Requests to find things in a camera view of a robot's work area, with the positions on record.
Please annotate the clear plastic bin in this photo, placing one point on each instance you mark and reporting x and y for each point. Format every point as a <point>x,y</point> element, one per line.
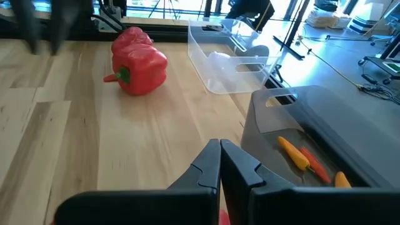
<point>231,72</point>

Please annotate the black power strip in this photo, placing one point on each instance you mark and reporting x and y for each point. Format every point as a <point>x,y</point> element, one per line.
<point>369,78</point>

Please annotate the yellow chili pepper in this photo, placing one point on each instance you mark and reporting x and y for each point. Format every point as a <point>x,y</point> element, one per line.
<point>293,153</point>

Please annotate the black bag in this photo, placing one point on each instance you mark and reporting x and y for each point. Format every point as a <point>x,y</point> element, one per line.
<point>325,4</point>

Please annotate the orange chili pepper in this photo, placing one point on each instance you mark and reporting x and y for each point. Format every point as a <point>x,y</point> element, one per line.
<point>342,180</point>

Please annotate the black rolling stand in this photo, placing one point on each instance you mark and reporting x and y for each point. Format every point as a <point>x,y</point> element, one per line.
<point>381,65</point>

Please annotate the white storage box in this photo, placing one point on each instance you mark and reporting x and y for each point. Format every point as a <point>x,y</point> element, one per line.
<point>365,18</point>

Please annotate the grey plastic bin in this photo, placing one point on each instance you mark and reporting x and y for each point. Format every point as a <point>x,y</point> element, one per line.
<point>272,125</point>

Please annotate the small cardboard box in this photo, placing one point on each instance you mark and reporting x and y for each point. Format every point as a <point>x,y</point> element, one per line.
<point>342,21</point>
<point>318,18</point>

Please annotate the black tripod stand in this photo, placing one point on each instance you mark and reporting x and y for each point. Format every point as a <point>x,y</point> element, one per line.
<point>163,6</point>

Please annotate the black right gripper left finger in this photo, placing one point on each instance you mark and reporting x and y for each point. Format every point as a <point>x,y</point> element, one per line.
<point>200,206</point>

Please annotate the red chili pepper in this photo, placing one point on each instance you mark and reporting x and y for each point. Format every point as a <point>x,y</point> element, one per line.
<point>110,78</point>
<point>316,166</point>

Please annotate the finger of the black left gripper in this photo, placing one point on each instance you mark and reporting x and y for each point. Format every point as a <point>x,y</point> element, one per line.
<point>64,22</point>
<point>28,22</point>

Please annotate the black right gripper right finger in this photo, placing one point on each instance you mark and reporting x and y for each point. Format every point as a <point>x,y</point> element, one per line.
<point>281,206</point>

